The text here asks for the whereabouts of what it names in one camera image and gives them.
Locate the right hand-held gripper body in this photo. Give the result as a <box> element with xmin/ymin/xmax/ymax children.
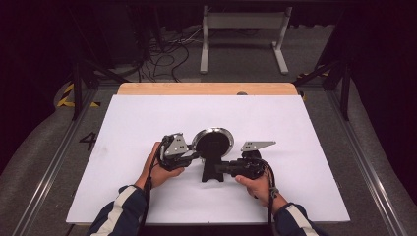
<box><xmin>233</xmin><ymin>141</ymin><xmax>277</xmax><ymax>181</ymax></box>

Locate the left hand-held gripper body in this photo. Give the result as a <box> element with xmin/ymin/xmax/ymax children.
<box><xmin>157</xmin><ymin>132</ymin><xmax>195</xmax><ymax>172</ymax></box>

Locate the black round pan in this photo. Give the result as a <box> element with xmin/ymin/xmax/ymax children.
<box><xmin>191</xmin><ymin>127</ymin><xmax>235</xmax><ymax>184</ymax></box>

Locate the person's right hand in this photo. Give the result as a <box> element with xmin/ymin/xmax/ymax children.
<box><xmin>234</xmin><ymin>174</ymin><xmax>289</xmax><ymax>214</ymax></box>

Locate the person's left hand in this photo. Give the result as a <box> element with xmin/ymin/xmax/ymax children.
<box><xmin>135</xmin><ymin>141</ymin><xmax>186</xmax><ymax>191</ymax></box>

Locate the white table cover sheet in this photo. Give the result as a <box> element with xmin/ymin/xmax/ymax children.
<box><xmin>66</xmin><ymin>94</ymin><xmax>351</xmax><ymax>226</ymax></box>

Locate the black metal stand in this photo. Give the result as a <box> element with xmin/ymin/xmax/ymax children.
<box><xmin>292</xmin><ymin>19</ymin><xmax>355</xmax><ymax>121</ymax></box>
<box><xmin>67</xmin><ymin>6</ymin><xmax>130</xmax><ymax>121</ymax></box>

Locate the yellow black floor tape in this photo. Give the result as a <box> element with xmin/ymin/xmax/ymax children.
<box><xmin>56</xmin><ymin>83</ymin><xmax>101</xmax><ymax>108</ymax></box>

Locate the white metal stand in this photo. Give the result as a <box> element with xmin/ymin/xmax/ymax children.
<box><xmin>199</xmin><ymin>5</ymin><xmax>293</xmax><ymax>76</ymax></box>

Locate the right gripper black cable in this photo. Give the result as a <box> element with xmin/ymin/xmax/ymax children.
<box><xmin>259</xmin><ymin>157</ymin><xmax>280</xmax><ymax>230</ymax></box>

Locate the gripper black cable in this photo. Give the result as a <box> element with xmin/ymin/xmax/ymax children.
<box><xmin>137</xmin><ymin>140</ymin><xmax>165</xmax><ymax>236</ymax></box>
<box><xmin>259</xmin><ymin>157</ymin><xmax>280</xmax><ymax>230</ymax></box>

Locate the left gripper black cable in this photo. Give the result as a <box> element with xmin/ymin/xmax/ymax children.
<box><xmin>137</xmin><ymin>140</ymin><xmax>165</xmax><ymax>236</ymax></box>

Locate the tangle of floor cables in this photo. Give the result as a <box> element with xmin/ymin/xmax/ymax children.
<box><xmin>136</xmin><ymin>25</ymin><xmax>205</xmax><ymax>84</ymax></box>

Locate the aluminium floor rail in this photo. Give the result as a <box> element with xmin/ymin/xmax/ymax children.
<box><xmin>324</xmin><ymin>88</ymin><xmax>409</xmax><ymax>236</ymax></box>
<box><xmin>12</xmin><ymin>88</ymin><xmax>99</xmax><ymax>236</ymax></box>

